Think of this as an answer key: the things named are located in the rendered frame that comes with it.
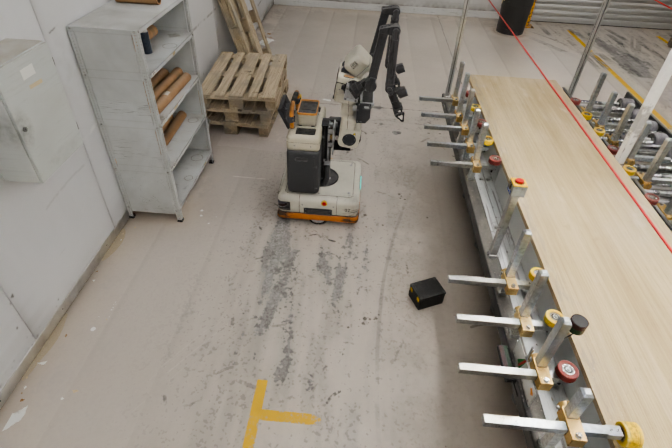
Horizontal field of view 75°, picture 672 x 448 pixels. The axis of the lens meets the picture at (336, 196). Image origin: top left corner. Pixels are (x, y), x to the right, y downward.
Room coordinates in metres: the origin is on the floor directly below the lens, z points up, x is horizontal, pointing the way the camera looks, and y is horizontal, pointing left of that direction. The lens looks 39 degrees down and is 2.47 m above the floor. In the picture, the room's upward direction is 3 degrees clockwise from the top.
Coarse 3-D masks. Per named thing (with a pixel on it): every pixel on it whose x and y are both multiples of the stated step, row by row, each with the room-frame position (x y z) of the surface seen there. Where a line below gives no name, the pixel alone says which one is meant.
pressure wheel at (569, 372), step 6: (564, 360) 0.99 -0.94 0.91; (558, 366) 0.96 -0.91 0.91; (564, 366) 0.97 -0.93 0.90; (570, 366) 0.97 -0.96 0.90; (558, 372) 0.94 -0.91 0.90; (564, 372) 0.94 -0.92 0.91; (570, 372) 0.94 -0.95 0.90; (576, 372) 0.94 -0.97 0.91; (564, 378) 0.92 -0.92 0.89; (570, 378) 0.92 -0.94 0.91; (576, 378) 0.92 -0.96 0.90; (558, 384) 0.95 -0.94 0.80
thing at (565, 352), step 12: (492, 144) 2.83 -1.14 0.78; (504, 180) 2.41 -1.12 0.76; (504, 192) 2.34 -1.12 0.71; (504, 204) 2.28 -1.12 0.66; (516, 204) 2.12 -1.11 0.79; (516, 216) 2.06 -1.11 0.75; (516, 228) 2.00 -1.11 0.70; (516, 240) 1.95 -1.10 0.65; (528, 252) 1.77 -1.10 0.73; (528, 264) 1.72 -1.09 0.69; (540, 300) 1.48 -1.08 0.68; (552, 300) 1.39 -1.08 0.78; (540, 312) 1.43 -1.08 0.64; (564, 348) 1.16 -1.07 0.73; (576, 360) 1.07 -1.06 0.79; (564, 384) 1.05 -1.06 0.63; (576, 384) 1.00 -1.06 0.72; (588, 408) 0.88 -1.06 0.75; (588, 420) 0.85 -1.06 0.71; (588, 444) 0.79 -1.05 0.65; (600, 444) 0.75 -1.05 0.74
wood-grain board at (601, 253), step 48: (480, 96) 3.39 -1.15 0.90; (528, 96) 3.44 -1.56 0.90; (528, 144) 2.66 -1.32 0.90; (576, 144) 2.69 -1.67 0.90; (528, 192) 2.10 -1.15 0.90; (576, 192) 2.13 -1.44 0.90; (624, 192) 2.15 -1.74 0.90; (576, 240) 1.70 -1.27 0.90; (624, 240) 1.72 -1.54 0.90; (576, 288) 1.37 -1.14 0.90; (624, 288) 1.39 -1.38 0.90; (576, 336) 1.11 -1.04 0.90; (624, 336) 1.12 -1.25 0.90; (624, 384) 0.91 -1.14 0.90
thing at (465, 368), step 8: (464, 368) 0.96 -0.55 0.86; (472, 368) 0.96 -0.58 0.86; (480, 368) 0.97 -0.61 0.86; (488, 368) 0.97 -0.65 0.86; (496, 368) 0.97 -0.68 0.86; (504, 368) 0.97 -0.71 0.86; (512, 368) 0.97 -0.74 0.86; (520, 368) 0.97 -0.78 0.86; (496, 376) 0.95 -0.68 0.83; (504, 376) 0.95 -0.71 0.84; (512, 376) 0.95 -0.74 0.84; (520, 376) 0.95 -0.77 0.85; (528, 376) 0.95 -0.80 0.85; (536, 376) 0.94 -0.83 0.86; (552, 376) 0.95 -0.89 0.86
